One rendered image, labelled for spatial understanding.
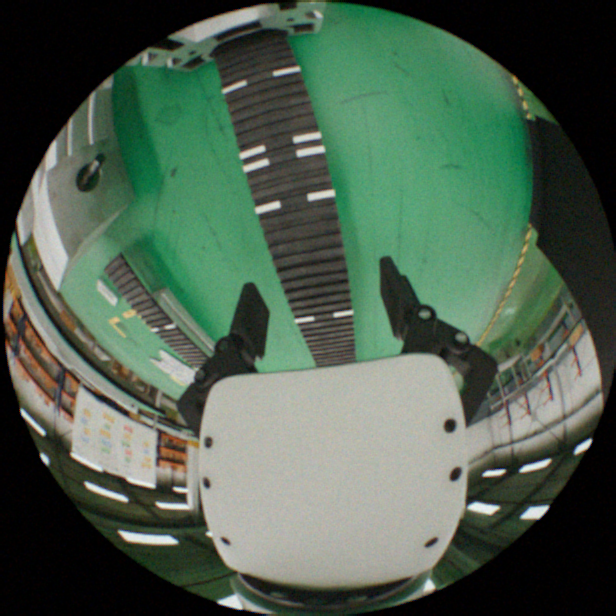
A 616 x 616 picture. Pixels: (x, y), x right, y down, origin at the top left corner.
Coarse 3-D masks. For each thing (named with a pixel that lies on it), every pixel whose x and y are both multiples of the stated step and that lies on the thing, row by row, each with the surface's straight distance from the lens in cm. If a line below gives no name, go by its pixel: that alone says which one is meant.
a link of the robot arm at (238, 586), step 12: (420, 576) 10; (240, 588) 10; (408, 588) 10; (420, 588) 10; (240, 600) 11; (252, 600) 10; (264, 600) 10; (312, 600) 9; (324, 600) 9; (348, 600) 9; (360, 600) 9; (384, 600) 9; (396, 600) 9; (408, 600) 10; (264, 612) 9; (276, 612) 9; (288, 612) 9; (300, 612) 9; (312, 612) 9; (324, 612) 9; (336, 612) 9; (348, 612) 9; (360, 612) 9
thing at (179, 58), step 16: (224, 16) 18; (240, 16) 17; (256, 16) 16; (272, 16) 16; (288, 16) 16; (304, 16) 17; (320, 16) 17; (176, 32) 15; (192, 32) 17; (208, 32) 16; (224, 32) 18; (240, 32) 17; (288, 32) 18; (304, 32) 19; (160, 48) 15; (176, 48) 16; (192, 48) 17; (208, 48) 17; (128, 64) 15; (144, 64) 16; (160, 64) 17; (176, 64) 18; (192, 64) 20
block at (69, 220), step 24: (96, 144) 23; (72, 168) 20; (96, 168) 18; (120, 168) 22; (48, 192) 19; (72, 192) 19; (96, 192) 20; (120, 192) 21; (48, 216) 19; (72, 216) 18; (96, 216) 19; (48, 240) 21; (72, 240) 17; (96, 240) 28; (48, 264) 24; (72, 264) 23
